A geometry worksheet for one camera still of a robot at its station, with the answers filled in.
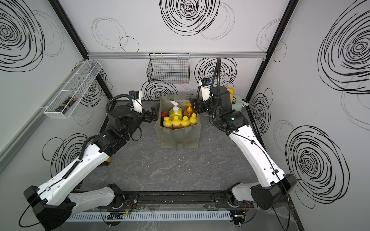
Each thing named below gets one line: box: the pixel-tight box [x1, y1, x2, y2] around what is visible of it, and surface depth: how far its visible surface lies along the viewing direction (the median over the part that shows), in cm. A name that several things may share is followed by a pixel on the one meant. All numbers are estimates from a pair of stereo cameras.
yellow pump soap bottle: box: [168, 100, 183, 121], surface depth 86 cm
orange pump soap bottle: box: [183, 102, 193, 118], surface depth 88 cm
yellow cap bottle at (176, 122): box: [171, 115, 181, 127], surface depth 84 cm
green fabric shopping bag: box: [154, 94, 202, 150], surface depth 84 cm
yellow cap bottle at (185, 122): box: [180, 115, 191, 127], surface depth 84 cm
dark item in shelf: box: [54, 95, 78, 115], surface depth 69 cm
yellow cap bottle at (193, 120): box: [189, 112, 198, 125], surface depth 84 cm
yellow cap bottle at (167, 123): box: [162, 116, 172, 128], surface depth 83 cm
